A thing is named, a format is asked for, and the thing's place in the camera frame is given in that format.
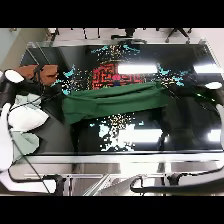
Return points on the orange-brown garment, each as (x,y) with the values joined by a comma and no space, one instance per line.
(50,74)

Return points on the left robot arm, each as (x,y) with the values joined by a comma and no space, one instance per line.
(5,140)

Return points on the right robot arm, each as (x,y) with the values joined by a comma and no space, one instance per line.
(213,95)

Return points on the black office chair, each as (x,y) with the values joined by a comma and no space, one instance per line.
(128,32)
(178,31)

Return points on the green shirt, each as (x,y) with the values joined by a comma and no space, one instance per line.
(113,101)

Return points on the white garment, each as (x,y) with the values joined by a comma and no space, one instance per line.
(26,118)

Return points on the silver frame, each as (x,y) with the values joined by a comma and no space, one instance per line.
(100,159)

